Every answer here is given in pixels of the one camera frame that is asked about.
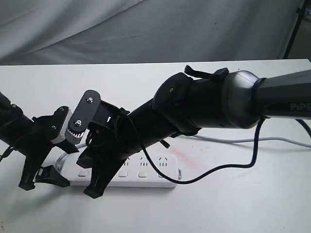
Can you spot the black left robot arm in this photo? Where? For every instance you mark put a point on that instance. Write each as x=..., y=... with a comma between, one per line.
x=4, y=124

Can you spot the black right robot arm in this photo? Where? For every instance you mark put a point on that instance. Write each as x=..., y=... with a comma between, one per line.
x=183, y=105

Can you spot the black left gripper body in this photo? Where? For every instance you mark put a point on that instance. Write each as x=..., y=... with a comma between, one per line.
x=32, y=138

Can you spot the white five-outlet power strip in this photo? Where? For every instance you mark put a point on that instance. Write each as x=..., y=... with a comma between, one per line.
x=136, y=172

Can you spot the white backdrop cloth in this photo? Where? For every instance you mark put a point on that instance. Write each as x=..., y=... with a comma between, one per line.
x=61, y=32

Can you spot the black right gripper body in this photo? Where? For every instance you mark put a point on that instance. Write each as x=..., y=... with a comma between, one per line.
x=114, y=135

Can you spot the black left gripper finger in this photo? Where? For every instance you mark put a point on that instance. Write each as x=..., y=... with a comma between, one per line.
x=50, y=175
x=68, y=147

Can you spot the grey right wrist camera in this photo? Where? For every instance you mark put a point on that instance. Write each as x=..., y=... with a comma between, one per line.
x=82, y=116

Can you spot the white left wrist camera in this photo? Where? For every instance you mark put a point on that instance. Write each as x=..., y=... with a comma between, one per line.
x=62, y=116

